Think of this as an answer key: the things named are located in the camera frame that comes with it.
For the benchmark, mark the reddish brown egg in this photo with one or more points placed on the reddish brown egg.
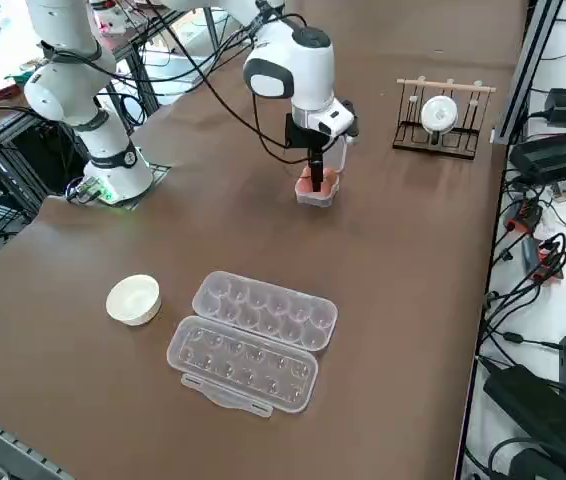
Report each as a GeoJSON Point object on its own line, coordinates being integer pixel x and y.
{"type": "Point", "coordinates": [304, 181]}

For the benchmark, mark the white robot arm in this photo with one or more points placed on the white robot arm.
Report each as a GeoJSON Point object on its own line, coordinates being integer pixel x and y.
{"type": "Point", "coordinates": [303, 65]}

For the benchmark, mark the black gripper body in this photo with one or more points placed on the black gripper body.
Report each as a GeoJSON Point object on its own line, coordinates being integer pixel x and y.
{"type": "Point", "coordinates": [303, 139]}

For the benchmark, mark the long black power brick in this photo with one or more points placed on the long black power brick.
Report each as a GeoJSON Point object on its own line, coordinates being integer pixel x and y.
{"type": "Point", "coordinates": [558, 155]}

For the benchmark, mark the aluminium frame post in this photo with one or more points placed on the aluminium frame post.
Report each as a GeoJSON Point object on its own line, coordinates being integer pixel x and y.
{"type": "Point", "coordinates": [528, 65]}

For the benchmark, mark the aluminium table edge rail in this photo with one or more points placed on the aluminium table edge rail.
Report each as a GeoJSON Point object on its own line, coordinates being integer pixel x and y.
{"type": "Point", "coordinates": [8, 437]}

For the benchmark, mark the white device with red parts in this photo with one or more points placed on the white device with red parts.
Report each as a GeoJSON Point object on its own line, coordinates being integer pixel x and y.
{"type": "Point", "coordinates": [110, 22]}

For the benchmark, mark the white round paper bowl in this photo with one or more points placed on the white round paper bowl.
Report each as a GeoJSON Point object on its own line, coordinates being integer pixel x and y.
{"type": "Point", "coordinates": [133, 300]}

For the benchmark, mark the large black power brick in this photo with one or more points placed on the large black power brick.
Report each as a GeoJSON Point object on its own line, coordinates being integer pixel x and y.
{"type": "Point", "coordinates": [538, 415]}

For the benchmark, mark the clear four-slot egg tray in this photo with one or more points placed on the clear four-slot egg tray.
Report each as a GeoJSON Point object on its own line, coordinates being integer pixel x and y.
{"type": "Point", "coordinates": [335, 155]}

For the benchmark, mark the orange black connector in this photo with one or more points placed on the orange black connector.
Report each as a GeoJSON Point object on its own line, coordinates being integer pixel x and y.
{"type": "Point", "coordinates": [525, 215]}

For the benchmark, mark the transparent twelve-slot egg tray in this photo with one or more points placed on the transparent twelve-slot egg tray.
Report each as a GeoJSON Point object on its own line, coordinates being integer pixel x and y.
{"type": "Point", "coordinates": [243, 350]}

